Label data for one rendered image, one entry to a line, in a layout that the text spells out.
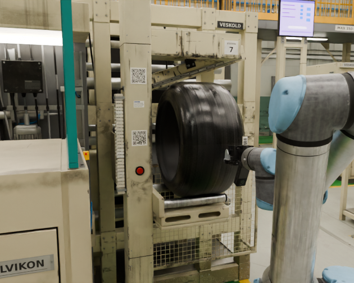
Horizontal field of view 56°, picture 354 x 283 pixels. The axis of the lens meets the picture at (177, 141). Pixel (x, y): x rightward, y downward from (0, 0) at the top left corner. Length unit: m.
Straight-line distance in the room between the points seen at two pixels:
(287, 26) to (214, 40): 3.68
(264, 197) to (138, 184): 0.67
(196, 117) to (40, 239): 0.92
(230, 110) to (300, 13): 4.32
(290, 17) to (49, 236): 5.24
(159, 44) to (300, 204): 1.32
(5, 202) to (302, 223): 0.63
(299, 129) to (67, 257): 0.55
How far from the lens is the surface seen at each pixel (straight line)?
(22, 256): 0.78
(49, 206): 0.74
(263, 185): 1.20
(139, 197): 1.64
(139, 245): 1.73
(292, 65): 12.72
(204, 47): 1.98
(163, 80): 2.01
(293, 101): 0.68
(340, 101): 0.70
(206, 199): 1.68
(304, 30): 5.76
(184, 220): 1.65
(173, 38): 1.92
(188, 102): 1.51
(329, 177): 1.04
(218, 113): 1.52
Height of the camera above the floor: 1.42
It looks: 8 degrees down
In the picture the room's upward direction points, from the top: straight up
